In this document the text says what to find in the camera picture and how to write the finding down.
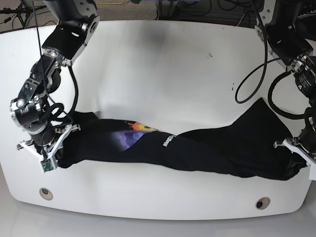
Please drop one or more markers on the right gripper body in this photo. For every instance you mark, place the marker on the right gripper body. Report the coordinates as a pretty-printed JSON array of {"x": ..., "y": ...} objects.
[{"x": 47, "y": 139}]

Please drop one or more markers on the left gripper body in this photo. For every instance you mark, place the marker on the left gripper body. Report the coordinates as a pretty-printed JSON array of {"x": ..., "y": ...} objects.
[{"x": 295, "y": 147}]

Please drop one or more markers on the black graphic T-shirt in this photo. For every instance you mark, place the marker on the black graphic T-shirt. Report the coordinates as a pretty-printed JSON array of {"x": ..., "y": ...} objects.
[{"x": 243, "y": 149}]

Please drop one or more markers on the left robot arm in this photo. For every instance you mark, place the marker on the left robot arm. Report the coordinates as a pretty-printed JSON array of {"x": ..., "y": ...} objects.
[{"x": 285, "y": 27}]

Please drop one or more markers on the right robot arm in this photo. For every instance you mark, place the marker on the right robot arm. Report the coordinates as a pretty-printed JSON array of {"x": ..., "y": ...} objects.
[{"x": 46, "y": 121}]

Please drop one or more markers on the black tripod stand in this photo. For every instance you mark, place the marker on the black tripod stand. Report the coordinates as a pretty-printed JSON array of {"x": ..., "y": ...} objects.
[{"x": 25, "y": 10}]

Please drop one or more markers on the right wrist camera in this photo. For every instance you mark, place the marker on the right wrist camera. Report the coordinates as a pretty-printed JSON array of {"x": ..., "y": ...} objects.
[{"x": 48, "y": 164}]

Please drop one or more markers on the left table cable grommet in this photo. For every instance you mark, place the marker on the left table cable grommet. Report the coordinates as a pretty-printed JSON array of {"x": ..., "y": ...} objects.
[{"x": 46, "y": 194}]

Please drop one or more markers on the table cable grommet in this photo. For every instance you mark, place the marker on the table cable grommet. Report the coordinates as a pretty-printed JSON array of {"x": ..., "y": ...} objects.
[
  {"x": 46, "y": 194},
  {"x": 263, "y": 203}
]

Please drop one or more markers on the right table cable grommet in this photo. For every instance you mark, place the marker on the right table cable grommet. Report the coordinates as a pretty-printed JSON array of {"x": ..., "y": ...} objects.
[{"x": 263, "y": 203}]

